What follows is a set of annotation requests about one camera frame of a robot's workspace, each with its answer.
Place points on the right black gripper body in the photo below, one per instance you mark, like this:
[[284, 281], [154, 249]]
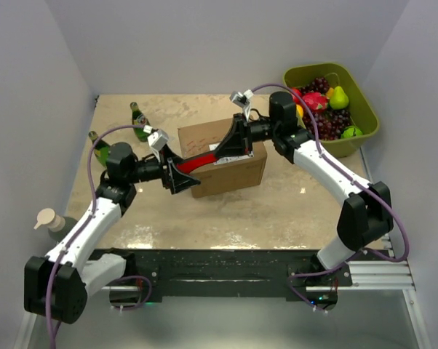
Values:
[[260, 130]]

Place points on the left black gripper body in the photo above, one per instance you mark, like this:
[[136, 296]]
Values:
[[150, 169]]

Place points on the red black utility knife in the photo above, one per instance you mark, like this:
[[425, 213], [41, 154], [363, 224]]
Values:
[[188, 165]]

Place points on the brown cardboard express box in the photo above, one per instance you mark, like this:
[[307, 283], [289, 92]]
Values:
[[218, 179]]

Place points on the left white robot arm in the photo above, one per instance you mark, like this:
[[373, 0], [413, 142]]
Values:
[[59, 284]]

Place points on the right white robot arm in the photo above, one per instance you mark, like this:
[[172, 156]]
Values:
[[365, 207]]

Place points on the white shipping label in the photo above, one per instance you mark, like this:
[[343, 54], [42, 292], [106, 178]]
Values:
[[230, 159]]

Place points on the near green glass bottle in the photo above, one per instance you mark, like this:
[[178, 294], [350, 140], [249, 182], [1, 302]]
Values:
[[101, 150]]

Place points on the green glass bottle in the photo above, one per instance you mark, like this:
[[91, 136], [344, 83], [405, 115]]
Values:
[[139, 119], [101, 150]]

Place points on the orange fruit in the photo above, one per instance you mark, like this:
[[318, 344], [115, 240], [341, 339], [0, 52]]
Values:
[[300, 111]]

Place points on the far green glass bottle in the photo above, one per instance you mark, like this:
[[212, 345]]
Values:
[[139, 119]]

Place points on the red apple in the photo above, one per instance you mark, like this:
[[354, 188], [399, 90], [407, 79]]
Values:
[[297, 92]]

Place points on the pink dragon fruit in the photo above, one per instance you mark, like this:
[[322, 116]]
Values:
[[316, 101]]

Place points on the lower dark grape bunch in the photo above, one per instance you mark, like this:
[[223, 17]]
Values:
[[332, 123]]

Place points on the dark grape bunch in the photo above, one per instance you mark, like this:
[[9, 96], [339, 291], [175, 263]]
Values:
[[319, 84], [332, 123]]

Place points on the upper dark grape bunch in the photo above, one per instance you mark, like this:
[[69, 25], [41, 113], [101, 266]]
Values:
[[319, 84]]

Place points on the green pear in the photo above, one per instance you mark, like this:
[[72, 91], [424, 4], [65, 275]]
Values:
[[339, 99]]

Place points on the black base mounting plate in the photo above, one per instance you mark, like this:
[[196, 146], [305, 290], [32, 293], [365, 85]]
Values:
[[262, 273]]

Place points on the green round fruit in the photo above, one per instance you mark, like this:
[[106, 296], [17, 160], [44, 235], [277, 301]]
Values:
[[350, 132]]

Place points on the beige pump dispenser bottle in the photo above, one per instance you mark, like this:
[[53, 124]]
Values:
[[58, 227]]

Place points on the green plastic fruit bin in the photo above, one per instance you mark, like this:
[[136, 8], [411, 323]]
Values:
[[362, 115]]

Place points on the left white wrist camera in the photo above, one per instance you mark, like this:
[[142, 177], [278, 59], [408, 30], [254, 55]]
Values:
[[157, 139]]

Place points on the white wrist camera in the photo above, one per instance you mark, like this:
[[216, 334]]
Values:
[[157, 139], [243, 100]]

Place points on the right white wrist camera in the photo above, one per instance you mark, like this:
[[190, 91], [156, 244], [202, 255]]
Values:
[[243, 100]]

